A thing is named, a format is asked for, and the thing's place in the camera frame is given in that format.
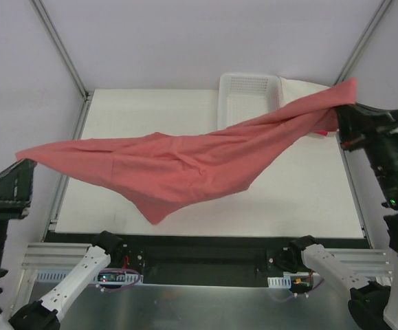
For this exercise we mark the aluminium frame post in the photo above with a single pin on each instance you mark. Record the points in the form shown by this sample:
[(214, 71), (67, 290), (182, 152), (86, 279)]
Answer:
[(47, 23), (363, 41)]

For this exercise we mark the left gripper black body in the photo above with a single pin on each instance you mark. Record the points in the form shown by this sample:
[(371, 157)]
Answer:
[(3, 210)]

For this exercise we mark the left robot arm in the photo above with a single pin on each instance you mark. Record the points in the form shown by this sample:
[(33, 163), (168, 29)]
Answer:
[(48, 310)]

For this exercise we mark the right white cable duct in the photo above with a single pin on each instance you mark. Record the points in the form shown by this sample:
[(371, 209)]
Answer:
[(283, 282)]

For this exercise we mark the front aluminium rail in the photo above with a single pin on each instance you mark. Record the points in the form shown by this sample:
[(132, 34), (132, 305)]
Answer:
[(61, 256)]

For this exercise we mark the salmon pink t shirt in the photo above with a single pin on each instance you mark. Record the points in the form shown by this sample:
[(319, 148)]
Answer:
[(161, 173)]

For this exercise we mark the white perforated plastic basket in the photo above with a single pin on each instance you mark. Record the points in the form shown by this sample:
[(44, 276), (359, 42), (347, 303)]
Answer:
[(246, 96)]

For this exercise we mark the left white cable duct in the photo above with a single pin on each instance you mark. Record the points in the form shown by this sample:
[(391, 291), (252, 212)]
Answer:
[(109, 278)]

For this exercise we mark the folded cream t shirt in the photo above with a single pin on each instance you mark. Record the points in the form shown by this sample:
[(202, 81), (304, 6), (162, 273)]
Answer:
[(292, 90)]

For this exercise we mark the right aluminium frame post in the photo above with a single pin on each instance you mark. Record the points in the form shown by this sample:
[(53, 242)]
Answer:
[(363, 41)]

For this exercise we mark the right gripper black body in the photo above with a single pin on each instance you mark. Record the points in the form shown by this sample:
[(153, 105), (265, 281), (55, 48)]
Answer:
[(362, 138)]

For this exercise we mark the left aluminium frame post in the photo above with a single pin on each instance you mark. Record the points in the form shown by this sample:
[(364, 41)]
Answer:
[(47, 23)]

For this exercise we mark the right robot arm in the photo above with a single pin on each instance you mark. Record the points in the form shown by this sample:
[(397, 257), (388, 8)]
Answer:
[(371, 294)]

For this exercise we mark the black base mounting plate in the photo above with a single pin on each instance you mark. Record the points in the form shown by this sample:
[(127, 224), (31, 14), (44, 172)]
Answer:
[(227, 274)]

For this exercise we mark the white cable duct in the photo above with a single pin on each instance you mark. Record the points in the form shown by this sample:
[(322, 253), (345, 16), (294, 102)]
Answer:
[(109, 278), (283, 282)]

